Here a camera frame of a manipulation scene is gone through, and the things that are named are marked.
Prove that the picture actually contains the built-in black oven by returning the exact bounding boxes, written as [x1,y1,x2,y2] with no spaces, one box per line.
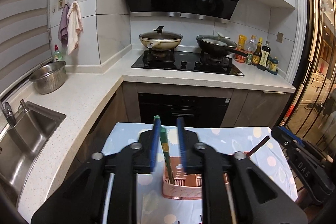
[138,93,230,128]

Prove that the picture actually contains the clear plastic bottle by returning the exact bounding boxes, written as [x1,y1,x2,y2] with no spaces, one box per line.
[244,35,257,54]

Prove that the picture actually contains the steel colander bowl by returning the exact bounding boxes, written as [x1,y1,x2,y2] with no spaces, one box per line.
[29,61,67,94]

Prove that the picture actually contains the purple hanging cloth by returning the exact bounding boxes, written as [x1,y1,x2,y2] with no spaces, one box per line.
[58,4,70,48]

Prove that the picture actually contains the brown chopstick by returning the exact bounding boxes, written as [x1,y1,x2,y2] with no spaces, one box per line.
[246,135,270,157]

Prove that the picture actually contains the stainless steel sink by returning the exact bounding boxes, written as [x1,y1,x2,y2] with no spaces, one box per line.
[0,100,66,207]

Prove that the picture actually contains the yellow seasoning packet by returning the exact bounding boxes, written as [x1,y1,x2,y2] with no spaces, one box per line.
[237,34,247,51]

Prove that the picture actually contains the beige wok with lid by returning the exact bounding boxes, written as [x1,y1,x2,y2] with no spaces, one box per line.
[139,26,183,51]

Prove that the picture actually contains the red instant noodle cup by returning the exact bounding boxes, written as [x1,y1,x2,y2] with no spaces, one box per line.
[234,50,248,63]

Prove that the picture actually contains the white hanging towel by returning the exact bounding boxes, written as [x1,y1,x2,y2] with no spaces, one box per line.
[67,1,83,55]

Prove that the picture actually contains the black wok with lid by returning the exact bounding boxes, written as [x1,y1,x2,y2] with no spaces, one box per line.
[196,35,248,59]

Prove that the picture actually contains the small green-cap jar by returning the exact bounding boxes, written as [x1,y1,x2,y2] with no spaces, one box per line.
[245,53,252,65]

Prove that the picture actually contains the white window blinds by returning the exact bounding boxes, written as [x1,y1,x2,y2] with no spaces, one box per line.
[1,0,51,91]

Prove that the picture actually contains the brown sauce bottle yellow cap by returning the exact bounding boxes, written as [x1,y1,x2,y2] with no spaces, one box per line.
[252,38,263,66]

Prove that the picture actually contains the blue planet-print tablecloth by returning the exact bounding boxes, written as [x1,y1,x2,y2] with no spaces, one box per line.
[101,123,298,223]

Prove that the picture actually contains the black-framed glass door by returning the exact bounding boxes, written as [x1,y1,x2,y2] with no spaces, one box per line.
[277,0,335,157]

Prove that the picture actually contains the chrome kitchen faucet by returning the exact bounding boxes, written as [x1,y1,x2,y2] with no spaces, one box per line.
[1,100,29,128]

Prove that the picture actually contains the black gas stove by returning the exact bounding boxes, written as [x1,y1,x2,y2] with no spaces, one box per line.
[131,50,244,77]

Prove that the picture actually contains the pink perforated utensil holder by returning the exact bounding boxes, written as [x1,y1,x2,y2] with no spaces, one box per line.
[161,152,249,201]

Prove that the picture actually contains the seasoning jars on tray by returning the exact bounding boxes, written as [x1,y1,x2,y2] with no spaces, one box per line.
[266,57,278,75]

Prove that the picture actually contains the dark soy sauce bottle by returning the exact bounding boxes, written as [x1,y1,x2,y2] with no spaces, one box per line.
[257,41,271,71]

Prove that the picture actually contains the green dish soap bottle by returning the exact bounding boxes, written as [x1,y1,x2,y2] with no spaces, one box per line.
[53,44,63,62]

